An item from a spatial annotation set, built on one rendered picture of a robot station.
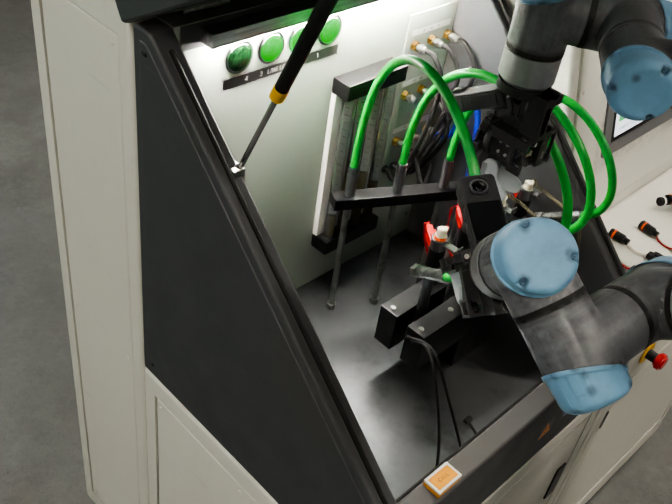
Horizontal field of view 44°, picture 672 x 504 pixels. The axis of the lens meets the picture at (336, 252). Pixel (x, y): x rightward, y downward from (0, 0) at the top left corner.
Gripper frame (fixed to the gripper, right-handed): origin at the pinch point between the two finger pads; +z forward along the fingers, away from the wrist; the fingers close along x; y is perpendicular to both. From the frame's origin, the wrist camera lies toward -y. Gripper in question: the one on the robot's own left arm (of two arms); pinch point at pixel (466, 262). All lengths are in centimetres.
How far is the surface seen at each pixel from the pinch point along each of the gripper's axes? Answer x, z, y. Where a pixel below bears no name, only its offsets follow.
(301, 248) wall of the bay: -21, 47, -10
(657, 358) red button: 44, 53, 23
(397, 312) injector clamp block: -7.2, 30.0, 5.0
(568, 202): 17.9, 8.0, -6.3
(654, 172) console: 59, 69, -16
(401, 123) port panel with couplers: 2, 44, -30
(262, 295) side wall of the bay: -27.6, -0.5, -0.3
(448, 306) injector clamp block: 1.9, 32.4, 5.5
